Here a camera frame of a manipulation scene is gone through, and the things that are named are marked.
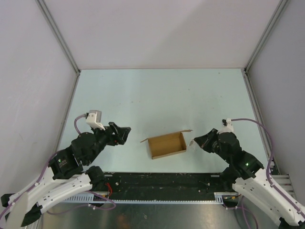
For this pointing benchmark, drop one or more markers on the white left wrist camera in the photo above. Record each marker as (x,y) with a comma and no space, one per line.
(93,119)

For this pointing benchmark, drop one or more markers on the aluminium frame rail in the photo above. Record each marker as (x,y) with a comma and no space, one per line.
(284,181)

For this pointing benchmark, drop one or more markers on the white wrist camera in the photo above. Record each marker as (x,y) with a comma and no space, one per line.
(227,126)
(93,119)

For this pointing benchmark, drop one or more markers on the aluminium corner post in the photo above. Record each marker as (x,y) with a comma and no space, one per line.
(275,18)
(57,33)

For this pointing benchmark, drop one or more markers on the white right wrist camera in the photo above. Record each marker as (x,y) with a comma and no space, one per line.
(227,126)

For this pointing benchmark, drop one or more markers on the left aluminium corner post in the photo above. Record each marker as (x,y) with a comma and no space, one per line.
(57,33)

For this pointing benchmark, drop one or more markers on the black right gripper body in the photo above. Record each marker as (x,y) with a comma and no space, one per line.
(223,155)

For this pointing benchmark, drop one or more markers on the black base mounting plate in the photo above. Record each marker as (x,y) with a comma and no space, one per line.
(179,186)

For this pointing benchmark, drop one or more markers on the brown cardboard box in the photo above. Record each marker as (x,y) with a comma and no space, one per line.
(167,145)

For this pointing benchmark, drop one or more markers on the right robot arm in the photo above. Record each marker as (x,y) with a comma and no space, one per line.
(246,175)

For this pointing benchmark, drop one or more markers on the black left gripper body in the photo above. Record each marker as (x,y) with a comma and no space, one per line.
(101,135)

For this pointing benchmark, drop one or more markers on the right aluminium corner post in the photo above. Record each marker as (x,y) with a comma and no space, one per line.
(275,18)

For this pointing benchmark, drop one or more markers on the grey slotted cable duct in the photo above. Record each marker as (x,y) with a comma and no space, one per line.
(85,198)

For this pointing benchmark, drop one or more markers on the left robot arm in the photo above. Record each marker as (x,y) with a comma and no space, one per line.
(67,173)

